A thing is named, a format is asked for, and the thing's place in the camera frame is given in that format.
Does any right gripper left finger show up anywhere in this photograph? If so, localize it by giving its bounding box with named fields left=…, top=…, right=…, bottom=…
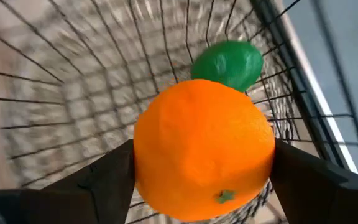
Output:
left=0, top=139, right=135, bottom=224

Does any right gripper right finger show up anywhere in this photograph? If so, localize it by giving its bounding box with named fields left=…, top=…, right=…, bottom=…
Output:
left=270, top=138, right=358, bottom=224

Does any orange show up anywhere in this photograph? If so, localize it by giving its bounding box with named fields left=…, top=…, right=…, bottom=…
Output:
left=133, top=78, right=275, bottom=222

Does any green lime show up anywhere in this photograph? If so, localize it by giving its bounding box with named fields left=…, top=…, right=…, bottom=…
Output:
left=190, top=40, right=264, bottom=93

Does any black wire basket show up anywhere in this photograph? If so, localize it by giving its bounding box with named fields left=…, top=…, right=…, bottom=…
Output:
left=0, top=0, right=358, bottom=224

